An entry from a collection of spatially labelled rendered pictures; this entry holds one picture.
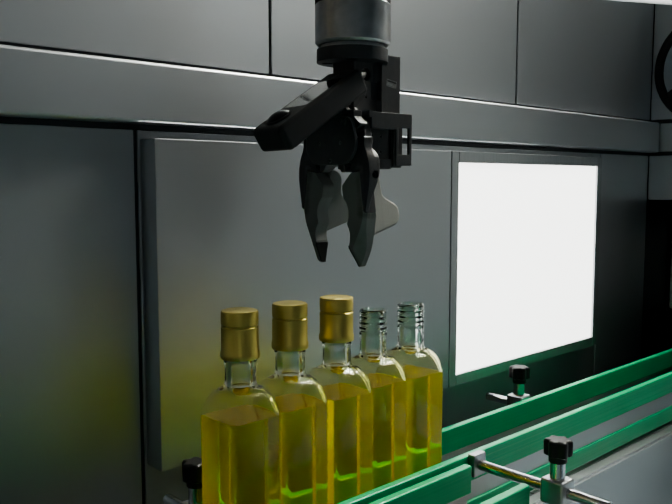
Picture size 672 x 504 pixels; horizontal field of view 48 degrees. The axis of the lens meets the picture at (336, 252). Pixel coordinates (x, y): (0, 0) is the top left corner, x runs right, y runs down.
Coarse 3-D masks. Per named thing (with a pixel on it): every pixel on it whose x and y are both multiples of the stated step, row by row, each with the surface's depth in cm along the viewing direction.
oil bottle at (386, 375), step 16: (368, 368) 79; (384, 368) 79; (400, 368) 81; (384, 384) 79; (400, 384) 81; (384, 400) 79; (400, 400) 81; (384, 416) 79; (400, 416) 81; (384, 432) 80; (400, 432) 81; (384, 448) 80; (400, 448) 81; (384, 464) 80; (400, 464) 82; (384, 480) 80
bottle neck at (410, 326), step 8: (400, 304) 84; (408, 304) 86; (416, 304) 86; (400, 312) 84; (408, 312) 84; (416, 312) 84; (400, 320) 84; (408, 320) 84; (416, 320) 84; (400, 328) 84; (408, 328) 84; (416, 328) 84; (400, 336) 85; (408, 336) 84; (416, 336) 84; (400, 344) 85; (408, 344) 84; (416, 344) 84
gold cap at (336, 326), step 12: (324, 300) 75; (336, 300) 75; (348, 300) 75; (324, 312) 76; (336, 312) 75; (348, 312) 76; (324, 324) 76; (336, 324) 75; (348, 324) 76; (324, 336) 76; (336, 336) 75; (348, 336) 76
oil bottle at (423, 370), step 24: (408, 360) 83; (432, 360) 84; (408, 384) 82; (432, 384) 84; (408, 408) 82; (432, 408) 84; (408, 432) 83; (432, 432) 85; (408, 456) 83; (432, 456) 85
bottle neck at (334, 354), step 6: (324, 342) 76; (348, 342) 76; (324, 348) 76; (330, 348) 76; (336, 348) 76; (342, 348) 76; (348, 348) 76; (324, 354) 76; (330, 354) 76; (336, 354) 76; (342, 354) 76; (348, 354) 76; (324, 360) 76; (330, 360) 76; (336, 360) 76; (342, 360) 76; (348, 360) 76; (336, 366) 76
